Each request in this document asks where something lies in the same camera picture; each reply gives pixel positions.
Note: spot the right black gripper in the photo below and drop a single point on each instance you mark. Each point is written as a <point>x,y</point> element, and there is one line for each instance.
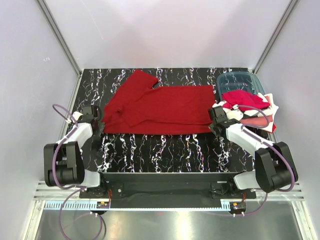
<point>211,126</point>

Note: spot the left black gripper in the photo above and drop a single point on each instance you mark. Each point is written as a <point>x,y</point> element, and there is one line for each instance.
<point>96,132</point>

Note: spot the red t-shirt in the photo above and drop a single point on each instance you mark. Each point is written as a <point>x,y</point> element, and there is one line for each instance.
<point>138,107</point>

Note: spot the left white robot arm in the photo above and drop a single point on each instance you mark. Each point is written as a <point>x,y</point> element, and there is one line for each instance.
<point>63,161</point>

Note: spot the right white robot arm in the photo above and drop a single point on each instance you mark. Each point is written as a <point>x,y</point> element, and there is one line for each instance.
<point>274,168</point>

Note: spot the crimson t-shirt on pile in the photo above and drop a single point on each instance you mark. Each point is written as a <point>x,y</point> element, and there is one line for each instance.
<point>243,98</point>

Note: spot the black marble pattern mat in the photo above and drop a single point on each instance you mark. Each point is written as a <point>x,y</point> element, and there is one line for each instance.
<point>135,153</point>

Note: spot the clear blue plastic bin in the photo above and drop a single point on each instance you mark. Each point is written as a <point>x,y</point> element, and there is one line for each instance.
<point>239,80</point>

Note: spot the left connector box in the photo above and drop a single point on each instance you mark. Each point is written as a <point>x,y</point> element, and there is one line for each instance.
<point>103,204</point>

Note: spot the connector box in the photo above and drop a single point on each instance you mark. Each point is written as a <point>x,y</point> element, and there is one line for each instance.
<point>103,204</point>
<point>238,207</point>

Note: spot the right connector box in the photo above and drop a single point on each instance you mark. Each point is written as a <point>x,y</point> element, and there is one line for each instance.
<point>238,207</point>

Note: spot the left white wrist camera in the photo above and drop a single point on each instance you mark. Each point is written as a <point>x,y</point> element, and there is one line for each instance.
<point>75,117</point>

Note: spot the left aluminium frame post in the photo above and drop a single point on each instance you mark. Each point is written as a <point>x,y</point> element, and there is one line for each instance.
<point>58,35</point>

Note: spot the aluminium frame post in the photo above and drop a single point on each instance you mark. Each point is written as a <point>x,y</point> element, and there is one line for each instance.
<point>275,34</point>
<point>58,35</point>

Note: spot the right aluminium frame post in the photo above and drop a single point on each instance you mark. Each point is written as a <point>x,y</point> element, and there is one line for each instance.
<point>275,34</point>

